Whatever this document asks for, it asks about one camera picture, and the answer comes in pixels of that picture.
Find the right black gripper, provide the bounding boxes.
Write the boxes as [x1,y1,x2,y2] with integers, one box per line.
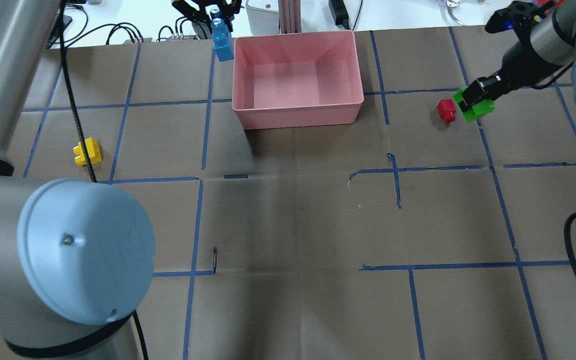
[461,0,559,110]

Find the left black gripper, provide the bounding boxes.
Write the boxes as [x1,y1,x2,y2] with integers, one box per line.
[172,0,243,31]

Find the green toy block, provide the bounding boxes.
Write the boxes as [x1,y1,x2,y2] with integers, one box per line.
[452,86,496,122]

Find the blue toy block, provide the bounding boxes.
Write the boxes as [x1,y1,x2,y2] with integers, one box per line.
[211,17,234,62]

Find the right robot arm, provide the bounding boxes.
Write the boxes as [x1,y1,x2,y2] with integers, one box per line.
[453,0,576,121]

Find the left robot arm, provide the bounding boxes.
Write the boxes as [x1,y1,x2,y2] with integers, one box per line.
[0,0,155,360]

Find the pink plastic box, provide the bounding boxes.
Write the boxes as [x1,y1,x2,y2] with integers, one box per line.
[231,30,365,130]

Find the white cube device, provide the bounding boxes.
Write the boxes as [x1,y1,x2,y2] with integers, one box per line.
[244,0,281,36]

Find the red toy block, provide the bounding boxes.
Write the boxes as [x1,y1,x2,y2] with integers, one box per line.
[436,98,457,124]

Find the black power adapter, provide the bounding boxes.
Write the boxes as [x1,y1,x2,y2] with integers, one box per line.
[327,0,350,30]

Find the yellow toy block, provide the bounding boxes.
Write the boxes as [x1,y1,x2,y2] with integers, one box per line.
[72,137,103,167]

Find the aluminium frame post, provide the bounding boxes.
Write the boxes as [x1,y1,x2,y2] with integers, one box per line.
[278,0,302,34]

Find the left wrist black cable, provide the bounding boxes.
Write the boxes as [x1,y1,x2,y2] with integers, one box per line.
[58,0,150,360]

